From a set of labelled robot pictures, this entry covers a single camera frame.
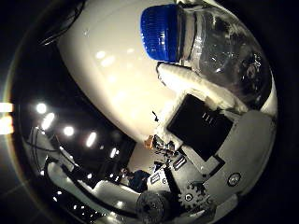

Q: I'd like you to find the black cable on robot arm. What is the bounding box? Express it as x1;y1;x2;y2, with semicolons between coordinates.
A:
43;157;138;218

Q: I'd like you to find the clear plastic bottle blue cap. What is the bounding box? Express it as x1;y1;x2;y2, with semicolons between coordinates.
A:
139;3;274;110

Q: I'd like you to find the long ceiling light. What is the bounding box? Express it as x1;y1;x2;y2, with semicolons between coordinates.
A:
40;111;56;131
85;131;98;148

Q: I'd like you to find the round ceiling light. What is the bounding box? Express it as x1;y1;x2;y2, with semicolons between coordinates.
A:
35;102;49;115
63;125;76;137

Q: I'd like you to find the person in blue shirt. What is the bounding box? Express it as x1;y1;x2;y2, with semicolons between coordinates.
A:
121;167;152;194

